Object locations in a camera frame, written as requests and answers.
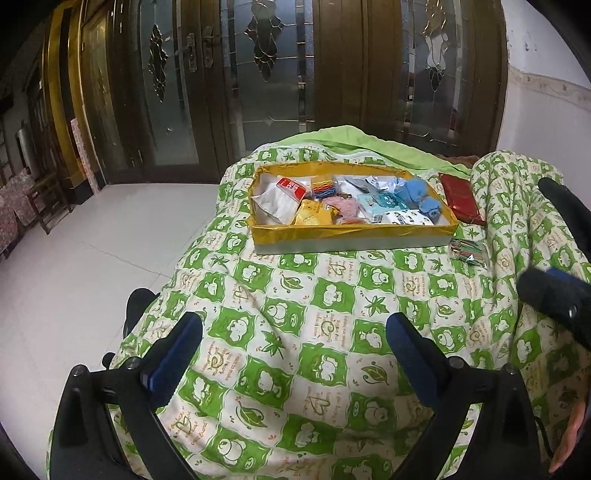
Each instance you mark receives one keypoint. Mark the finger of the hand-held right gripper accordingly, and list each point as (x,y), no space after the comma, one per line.
(565,203)
(554,295)

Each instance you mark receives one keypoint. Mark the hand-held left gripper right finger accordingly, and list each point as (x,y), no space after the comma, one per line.
(408,350)

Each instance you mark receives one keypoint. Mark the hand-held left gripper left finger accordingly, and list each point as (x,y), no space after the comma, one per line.
(175,350)

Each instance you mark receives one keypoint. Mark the lemon print tissue pack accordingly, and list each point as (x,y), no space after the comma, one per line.
(406,218)

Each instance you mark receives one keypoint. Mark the gold-taped white foam tray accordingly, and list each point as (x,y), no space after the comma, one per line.
(323,240)

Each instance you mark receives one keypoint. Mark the blue towel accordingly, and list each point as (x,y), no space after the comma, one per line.
(420,196)

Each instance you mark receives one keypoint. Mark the blue monster tissue pack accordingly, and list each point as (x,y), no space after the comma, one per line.
(381,203)

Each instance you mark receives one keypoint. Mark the yellow snack packet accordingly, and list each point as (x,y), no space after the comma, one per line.
(314,214)

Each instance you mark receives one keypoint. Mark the white sachet with blue print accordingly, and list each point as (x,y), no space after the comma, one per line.
(385,183)

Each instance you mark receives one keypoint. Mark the white paper sachet black text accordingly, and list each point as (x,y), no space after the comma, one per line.
(353,184)

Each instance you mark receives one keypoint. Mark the red and white striped packet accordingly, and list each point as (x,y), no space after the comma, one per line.
(277,201)

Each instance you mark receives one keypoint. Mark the clear bag of coloured tubes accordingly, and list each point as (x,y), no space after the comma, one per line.
(325,189)

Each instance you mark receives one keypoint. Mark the person's right hand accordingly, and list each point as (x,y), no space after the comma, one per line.
(581,424)

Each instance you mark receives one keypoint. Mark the black rounded object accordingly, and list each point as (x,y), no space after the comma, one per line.
(138,309)

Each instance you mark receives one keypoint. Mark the green red striped packet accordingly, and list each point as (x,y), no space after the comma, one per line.
(468,253)

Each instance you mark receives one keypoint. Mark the green patterned blanket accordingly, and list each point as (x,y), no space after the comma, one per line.
(300,323)

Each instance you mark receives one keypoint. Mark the wooden glass-panel door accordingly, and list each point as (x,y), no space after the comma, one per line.
(171,92)
(434,69)
(268,69)

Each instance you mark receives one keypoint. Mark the wooden chair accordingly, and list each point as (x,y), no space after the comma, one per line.
(48,203)

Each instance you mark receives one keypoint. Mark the floral cloth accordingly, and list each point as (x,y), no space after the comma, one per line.
(14,212)

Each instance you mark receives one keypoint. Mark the stack of printed boxes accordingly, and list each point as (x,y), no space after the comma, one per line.
(85,157)

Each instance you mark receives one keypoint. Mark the metal cylinder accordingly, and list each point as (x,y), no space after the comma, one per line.
(27,150)

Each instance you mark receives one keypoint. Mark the gold door frame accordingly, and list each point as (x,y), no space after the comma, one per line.
(64,92)

